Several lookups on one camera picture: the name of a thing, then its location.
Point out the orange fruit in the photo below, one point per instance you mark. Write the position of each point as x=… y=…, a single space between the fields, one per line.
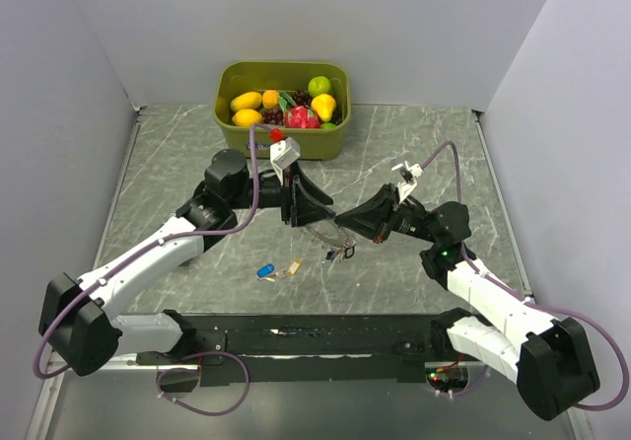
x=270 y=99

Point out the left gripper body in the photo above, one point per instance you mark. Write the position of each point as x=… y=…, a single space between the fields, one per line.
x=288 y=194

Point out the aluminium rail frame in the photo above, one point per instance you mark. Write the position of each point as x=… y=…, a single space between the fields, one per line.
x=87 y=350

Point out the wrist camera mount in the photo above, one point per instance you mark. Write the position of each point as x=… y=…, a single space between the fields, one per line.
x=410 y=173
x=283 y=152

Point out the yellow key tag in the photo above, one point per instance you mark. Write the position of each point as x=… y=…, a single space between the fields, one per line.
x=291 y=270

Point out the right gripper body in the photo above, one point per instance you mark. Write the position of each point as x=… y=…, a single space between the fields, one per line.
x=409 y=220

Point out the green apple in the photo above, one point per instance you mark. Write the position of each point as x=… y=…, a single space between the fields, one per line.
x=319 y=85

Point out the pink dragon fruit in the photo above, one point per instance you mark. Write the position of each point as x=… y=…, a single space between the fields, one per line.
x=301 y=118

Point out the upper yellow mango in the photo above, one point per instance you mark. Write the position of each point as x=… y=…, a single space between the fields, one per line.
x=246 y=101

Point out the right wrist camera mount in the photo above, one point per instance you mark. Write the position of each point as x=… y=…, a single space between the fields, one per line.
x=410 y=173

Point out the lower yellow mango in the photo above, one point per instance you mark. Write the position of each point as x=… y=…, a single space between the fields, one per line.
x=247 y=118

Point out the dark red grapes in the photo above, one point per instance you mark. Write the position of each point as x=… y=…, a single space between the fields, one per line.
x=273 y=117

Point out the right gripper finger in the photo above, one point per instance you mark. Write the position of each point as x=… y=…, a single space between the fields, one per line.
x=375 y=209
x=367 y=226

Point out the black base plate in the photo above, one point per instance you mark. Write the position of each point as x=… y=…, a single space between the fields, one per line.
x=221 y=365

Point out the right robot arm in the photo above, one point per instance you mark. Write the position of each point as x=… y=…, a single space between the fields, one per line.
x=450 y=263

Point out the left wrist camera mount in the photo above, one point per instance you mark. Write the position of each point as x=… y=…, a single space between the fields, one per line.
x=283 y=152

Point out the yellow pear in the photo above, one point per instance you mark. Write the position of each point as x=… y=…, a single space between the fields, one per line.
x=324 y=105

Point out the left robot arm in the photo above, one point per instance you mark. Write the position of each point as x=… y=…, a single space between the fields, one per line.
x=81 y=319

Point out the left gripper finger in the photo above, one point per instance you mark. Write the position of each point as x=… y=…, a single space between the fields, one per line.
x=310 y=188
x=307 y=211

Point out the blue key tag on table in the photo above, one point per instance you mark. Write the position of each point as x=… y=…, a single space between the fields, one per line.
x=266 y=272

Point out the olive green plastic basket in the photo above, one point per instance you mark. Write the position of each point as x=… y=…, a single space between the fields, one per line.
x=291 y=80

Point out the yellow mango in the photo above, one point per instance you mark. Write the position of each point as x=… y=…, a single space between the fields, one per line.
x=246 y=101
x=247 y=118

